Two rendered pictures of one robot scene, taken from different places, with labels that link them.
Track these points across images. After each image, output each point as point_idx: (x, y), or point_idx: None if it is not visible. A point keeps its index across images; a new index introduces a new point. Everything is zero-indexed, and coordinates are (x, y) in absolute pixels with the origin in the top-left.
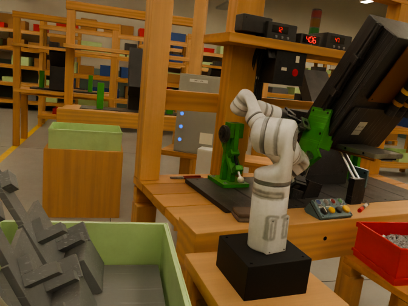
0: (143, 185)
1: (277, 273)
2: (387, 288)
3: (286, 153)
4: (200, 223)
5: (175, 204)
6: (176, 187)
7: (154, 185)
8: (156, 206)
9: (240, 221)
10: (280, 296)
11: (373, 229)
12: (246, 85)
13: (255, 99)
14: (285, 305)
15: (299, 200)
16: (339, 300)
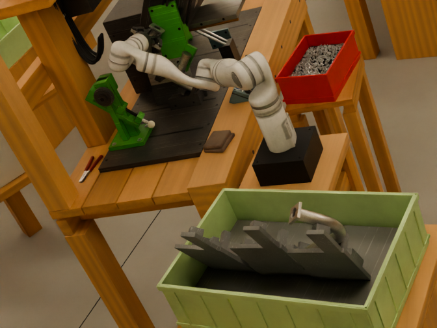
0: (84, 207)
1: (311, 150)
2: (331, 106)
3: (272, 76)
4: (208, 176)
5: (151, 189)
6: (110, 181)
7: (92, 198)
8: (132, 207)
9: (224, 150)
10: (318, 162)
11: (285, 75)
12: (64, 32)
13: (131, 45)
14: (327, 163)
15: (207, 99)
16: (340, 135)
